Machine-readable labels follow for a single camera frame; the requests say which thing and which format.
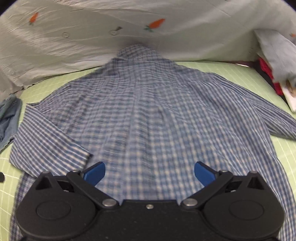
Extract blue plaid shirt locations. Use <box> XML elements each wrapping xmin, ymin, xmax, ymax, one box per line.
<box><xmin>10</xmin><ymin>45</ymin><xmax>295</xmax><ymax>240</ymax></box>

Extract blue denim shorts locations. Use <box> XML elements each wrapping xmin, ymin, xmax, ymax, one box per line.
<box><xmin>0</xmin><ymin>94</ymin><xmax>22</xmax><ymax>152</ymax></box>

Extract white folded garment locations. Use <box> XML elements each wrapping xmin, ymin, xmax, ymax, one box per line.
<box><xmin>281</xmin><ymin>80</ymin><xmax>295</xmax><ymax>113</ymax></box>

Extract red plaid garment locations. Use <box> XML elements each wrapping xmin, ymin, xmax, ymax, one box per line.
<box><xmin>259</xmin><ymin>57</ymin><xmax>283</xmax><ymax>96</ymax></box>

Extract grey folded sweatshirt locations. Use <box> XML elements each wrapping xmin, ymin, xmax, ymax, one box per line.
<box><xmin>254</xmin><ymin>29</ymin><xmax>295</xmax><ymax>87</ymax></box>

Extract grey carrot print sheet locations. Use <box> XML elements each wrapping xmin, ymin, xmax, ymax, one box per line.
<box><xmin>1</xmin><ymin>1</ymin><xmax>295</xmax><ymax>98</ymax></box>

